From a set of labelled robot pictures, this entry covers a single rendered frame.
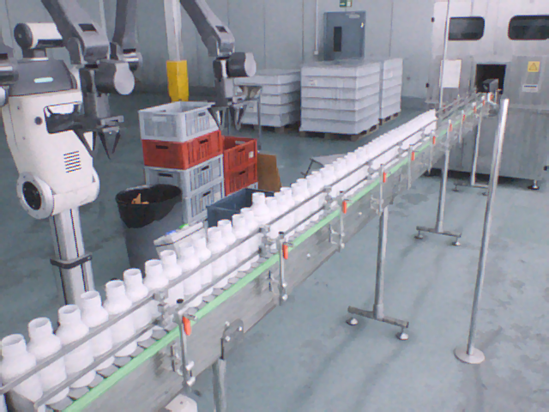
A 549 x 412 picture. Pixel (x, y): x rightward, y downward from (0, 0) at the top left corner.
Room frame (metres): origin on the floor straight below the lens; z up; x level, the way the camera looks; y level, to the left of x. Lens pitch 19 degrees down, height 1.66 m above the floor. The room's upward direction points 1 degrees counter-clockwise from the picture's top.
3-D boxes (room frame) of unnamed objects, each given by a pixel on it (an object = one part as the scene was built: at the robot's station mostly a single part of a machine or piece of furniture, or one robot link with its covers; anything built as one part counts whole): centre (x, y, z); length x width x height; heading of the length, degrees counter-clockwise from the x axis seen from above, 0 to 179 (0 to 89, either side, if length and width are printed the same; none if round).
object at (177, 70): (11.60, 2.16, 0.55); 0.40 x 0.40 x 1.10; 59
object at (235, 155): (4.73, 0.48, 0.55); 0.61 x 0.41 x 0.22; 152
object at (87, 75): (1.14, 0.40, 1.57); 0.07 x 0.06 x 0.07; 60
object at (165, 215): (3.23, 0.86, 0.32); 0.45 x 0.45 x 0.64
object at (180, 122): (4.07, 0.75, 1.00); 0.61 x 0.41 x 0.22; 157
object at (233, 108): (1.49, 0.12, 1.43); 0.07 x 0.07 x 0.09; 59
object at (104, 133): (1.13, 0.39, 1.44); 0.07 x 0.07 x 0.09; 59
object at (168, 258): (1.09, 0.26, 1.08); 0.06 x 0.06 x 0.17
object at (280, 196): (1.54, -0.02, 1.08); 0.06 x 0.06 x 0.17
